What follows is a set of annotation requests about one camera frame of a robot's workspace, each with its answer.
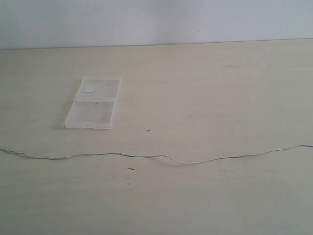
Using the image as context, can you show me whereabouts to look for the white wired earphones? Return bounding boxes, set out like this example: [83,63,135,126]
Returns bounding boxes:
[0,144,313,165]

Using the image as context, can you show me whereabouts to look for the clear plastic storage case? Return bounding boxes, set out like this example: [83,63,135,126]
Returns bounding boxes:
[65,76,121,129]

